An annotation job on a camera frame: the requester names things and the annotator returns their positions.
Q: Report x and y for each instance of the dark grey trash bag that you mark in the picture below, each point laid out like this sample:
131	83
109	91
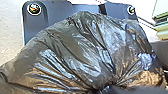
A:
86	56

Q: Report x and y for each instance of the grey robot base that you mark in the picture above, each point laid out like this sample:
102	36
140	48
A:
53	18

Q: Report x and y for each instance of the silver base bolt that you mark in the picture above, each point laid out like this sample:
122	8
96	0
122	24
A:
131	10

